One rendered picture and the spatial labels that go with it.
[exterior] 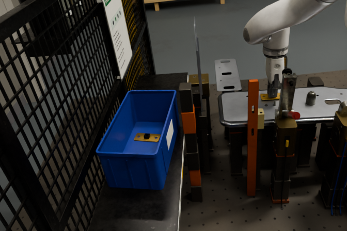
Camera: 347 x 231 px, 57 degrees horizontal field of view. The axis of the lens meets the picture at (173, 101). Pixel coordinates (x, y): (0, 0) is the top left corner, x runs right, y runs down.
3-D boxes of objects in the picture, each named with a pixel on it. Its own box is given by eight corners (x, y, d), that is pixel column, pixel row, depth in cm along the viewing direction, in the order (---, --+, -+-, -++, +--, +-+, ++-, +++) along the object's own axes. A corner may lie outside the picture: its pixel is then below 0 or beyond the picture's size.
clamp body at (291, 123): (285, 188, 121) (294, 113, 102) (292, 210, 113) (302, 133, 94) (268, 189, 122) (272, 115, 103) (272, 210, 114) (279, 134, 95)
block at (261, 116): (259, 184, 124) (263, 108, 104) (261, 191, 121) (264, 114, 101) (250, 184, 125) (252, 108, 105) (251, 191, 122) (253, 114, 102)
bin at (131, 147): (180, 121, 109) (176, 89, 102) (163, 191, 84) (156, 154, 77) (135, 121, 113) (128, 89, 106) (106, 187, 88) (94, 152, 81)
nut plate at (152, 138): (161, 134, 104) (160, 132, 103) (158, 142, 101) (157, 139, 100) (137, 133, 106) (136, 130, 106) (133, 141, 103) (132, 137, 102)
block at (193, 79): (213, 140, 149) (208, 72, 130) (213, 151, 143) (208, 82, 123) (195, 141, 150) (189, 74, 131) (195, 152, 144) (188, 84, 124)
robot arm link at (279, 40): (269, 52, 104) (293, 46, 106) (271, 12, 97) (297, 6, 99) (255, 43, 111) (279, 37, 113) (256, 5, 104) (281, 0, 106)
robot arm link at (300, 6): (292, 11, 77) (245, 51, 106) (347, -1, 80) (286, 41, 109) (280, -22, 78) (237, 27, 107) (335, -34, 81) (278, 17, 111)
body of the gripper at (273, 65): (289, 55, 105) (286, 84, 111) (283, 43, 114) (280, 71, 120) (266, 57, 106) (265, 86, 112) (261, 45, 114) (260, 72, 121)
